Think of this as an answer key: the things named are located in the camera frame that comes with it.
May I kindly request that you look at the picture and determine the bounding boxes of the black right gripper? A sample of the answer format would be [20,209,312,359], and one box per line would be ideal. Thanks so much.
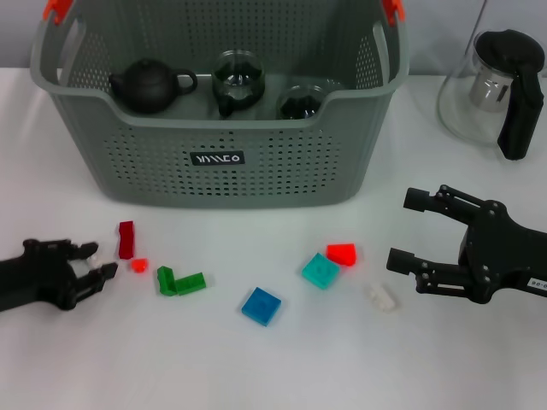
[386,184,547,306]

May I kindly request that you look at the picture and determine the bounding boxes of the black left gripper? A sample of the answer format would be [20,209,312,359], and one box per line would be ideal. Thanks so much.
[0,238,120,313]

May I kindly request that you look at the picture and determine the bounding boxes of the glass teacup black sleeve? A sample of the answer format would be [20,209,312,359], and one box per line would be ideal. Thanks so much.
[211,50,267,120]
[275,84,328,121]

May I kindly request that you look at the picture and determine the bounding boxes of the dark red long block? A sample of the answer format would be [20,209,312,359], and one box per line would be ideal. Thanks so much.
[117,220,138,261]

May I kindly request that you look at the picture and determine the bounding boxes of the green plastic block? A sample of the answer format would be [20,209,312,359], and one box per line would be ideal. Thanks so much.
[156,265,179,297]
[174,272,207,296]

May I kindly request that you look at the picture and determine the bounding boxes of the white plastic block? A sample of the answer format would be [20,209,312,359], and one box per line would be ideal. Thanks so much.
[362,281,397,313]

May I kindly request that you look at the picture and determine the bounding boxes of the orange-red flat block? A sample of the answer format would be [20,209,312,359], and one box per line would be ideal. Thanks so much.
[326,243,358,268]

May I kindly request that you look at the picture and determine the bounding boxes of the teal square block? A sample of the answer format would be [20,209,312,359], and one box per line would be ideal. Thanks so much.
[301,252,342,291]

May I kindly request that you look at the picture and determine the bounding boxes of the blue square block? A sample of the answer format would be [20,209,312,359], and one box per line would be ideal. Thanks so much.
[241,286,282,328]

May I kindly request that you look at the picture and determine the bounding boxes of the grey-green perforated storage bin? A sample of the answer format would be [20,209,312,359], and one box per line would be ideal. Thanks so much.
[29,0,411,210]

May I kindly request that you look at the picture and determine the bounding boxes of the black clay teapot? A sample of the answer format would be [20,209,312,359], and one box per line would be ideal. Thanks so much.
[109,58,199,114]

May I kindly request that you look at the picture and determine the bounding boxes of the glass pitcher black handle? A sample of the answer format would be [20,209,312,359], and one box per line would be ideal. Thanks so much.
[436,28,547,161]

